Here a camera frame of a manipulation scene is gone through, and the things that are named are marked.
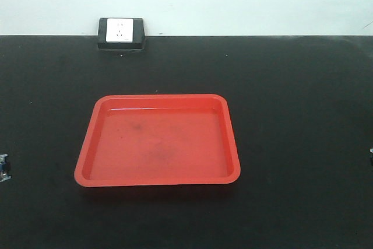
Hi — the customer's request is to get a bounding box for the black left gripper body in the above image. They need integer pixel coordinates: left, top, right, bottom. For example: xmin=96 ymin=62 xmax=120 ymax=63
xmin=0 ymin=154 xmax=12 ymax=183

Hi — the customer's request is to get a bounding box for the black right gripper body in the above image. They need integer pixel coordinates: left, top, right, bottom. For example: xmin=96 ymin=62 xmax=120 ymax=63
xmin=370 ymin=148 xmax=373 ymax=165

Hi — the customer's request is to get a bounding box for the red plastic tray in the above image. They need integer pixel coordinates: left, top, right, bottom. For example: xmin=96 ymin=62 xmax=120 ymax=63
xmin=74 ymin=94 xmax=241 ymax=187

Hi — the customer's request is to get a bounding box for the black desktop power socket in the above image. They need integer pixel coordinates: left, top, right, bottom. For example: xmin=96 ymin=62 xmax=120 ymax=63
xmin=97 ymin=17 xmax=146 ymax=51

